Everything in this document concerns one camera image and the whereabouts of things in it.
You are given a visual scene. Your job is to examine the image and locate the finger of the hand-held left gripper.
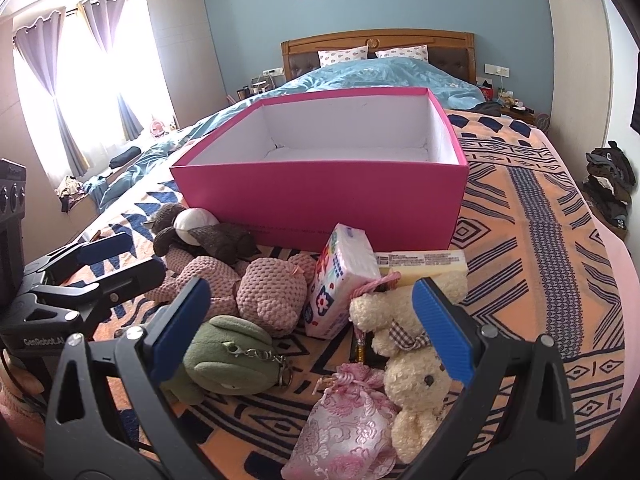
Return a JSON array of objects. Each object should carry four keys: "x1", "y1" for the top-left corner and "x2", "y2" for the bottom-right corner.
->
[
  {"x1": 15, "y1": 258, "x2": 167, "y2": 333},
  {"x1": 25, "y1": 232, "x2": 144, "y2": 288}
]

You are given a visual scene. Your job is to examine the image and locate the brown and white plush toy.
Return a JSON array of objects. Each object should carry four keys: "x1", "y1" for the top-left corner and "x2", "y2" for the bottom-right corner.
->
[{"x1": 145, "y1": 203, "x2": 258, "y2": 263}]

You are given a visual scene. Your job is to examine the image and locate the pink brocade pouch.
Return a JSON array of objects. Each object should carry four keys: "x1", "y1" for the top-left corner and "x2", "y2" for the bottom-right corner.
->
[{"x1": 281, "y1": 362, "x2": 398, "y2": 480}]

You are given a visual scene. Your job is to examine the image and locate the wooden nightstand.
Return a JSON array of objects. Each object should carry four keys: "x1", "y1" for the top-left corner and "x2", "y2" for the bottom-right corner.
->
[{"x1": 500, "y1": 95, "x2": 541, "y2": 126}]

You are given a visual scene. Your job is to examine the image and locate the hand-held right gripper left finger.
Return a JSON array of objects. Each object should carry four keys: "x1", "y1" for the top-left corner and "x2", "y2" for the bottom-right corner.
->
[{"x1": 44, "y1": 276, "x2": 213, "y2": 480}]

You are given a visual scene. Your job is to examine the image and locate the green plush keychain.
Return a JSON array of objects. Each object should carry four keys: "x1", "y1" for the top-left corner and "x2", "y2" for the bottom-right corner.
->
[{"x1": 162, "y1": 315, "x2": 296, "y2": 405}]

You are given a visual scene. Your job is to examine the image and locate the orange patterned blanket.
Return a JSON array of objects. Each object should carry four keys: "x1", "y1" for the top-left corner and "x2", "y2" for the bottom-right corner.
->
[{"x1": 62, "y1": 107, "x2": 626, "y2": 480}]

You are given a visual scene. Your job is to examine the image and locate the black tissue pack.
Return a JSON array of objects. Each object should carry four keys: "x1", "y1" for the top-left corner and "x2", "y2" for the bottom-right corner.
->
[{"x1": 352, "y1": 327, "x2": 388, "y2": 366}]

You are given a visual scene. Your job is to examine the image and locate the pale yellow packet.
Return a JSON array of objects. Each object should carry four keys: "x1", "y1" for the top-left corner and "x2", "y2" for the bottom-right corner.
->
[{"x1": 375, "y1": 250, "x2": 469, "y2": 306}]

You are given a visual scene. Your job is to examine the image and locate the purple curtain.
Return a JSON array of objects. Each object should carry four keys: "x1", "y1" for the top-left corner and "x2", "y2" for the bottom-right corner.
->
[
  {"x1": 14, "y1": 12, "x2": 88, "y2": 178},
  {"x1": 77, "y1": 0, "x2": 146, "y2": 141}
]

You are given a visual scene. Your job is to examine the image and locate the pink knitted plush toy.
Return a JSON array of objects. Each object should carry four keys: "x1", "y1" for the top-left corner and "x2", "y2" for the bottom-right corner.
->
[{"x1": 145, "y1": 252, "x2": 318, "y2": 338}]

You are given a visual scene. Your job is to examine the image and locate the crumpled clothes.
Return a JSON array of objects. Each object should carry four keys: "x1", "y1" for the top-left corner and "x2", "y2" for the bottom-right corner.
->
[{"x1": 55, "y1": 175, "x2": 101, "y2": 211}]

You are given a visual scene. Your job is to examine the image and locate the wooden bed headboard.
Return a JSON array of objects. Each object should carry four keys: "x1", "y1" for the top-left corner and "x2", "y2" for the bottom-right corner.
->
[{"x1": 281, "y1": 30, "x2": 477, "y2": 83}]

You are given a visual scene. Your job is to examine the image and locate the flower print tissue pack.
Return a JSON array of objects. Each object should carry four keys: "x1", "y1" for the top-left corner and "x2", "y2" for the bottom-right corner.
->
[{"x1": 302, "y1": 223, "x2": 383, "y2": 339}]

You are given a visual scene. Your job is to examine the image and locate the pink cardboard box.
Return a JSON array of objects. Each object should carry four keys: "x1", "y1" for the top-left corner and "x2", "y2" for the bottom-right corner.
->
[{"x1": 170, "y1": 86, "x2": 469, "y2": 252}]

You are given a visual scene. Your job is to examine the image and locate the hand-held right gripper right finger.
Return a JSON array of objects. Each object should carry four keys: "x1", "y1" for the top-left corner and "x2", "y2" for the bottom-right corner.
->
[{"x1": 395, "y1": 276, "x2": 581, "y2": 480}]

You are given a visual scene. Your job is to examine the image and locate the cluttered bedside table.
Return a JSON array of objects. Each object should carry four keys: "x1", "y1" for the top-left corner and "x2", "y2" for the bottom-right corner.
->
[{"x1": 235, "y1": 72, "x2": 286, "y2": 103}]

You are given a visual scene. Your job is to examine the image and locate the pile of dark clothes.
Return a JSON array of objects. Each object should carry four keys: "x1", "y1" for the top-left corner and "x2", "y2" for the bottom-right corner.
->
[{"x1": 582, "y1": 141, "x2": 637, "y2": 241}]

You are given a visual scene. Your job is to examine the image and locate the pink bed sheet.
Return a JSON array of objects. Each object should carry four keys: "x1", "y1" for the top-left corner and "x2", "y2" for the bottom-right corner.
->
[{"x1": 590, "y1": 205, "x2": 640, "y2": 411}]

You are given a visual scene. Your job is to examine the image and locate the person's left forearm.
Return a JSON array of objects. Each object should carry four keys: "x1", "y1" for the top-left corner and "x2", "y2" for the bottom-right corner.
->
[{"x1": 0, "y1": 350, "x2": 51, "y2": 456}]

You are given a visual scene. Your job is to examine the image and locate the black bag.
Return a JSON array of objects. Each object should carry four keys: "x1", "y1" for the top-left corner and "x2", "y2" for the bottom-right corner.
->
[{"x1": 110, "y1": 146, "x2": 142, "y2": 168}]

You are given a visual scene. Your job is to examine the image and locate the cream bunny plush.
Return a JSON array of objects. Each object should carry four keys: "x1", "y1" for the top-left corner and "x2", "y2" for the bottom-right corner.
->
[{"x1": 348, "y1": 272, "x2": 468, "y2": 464}]

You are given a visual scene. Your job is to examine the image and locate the blue duvet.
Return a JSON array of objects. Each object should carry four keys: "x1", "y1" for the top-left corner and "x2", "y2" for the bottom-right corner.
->
[{"x1": 82, "y1": 57, "x2": 488, "y2": 213}]

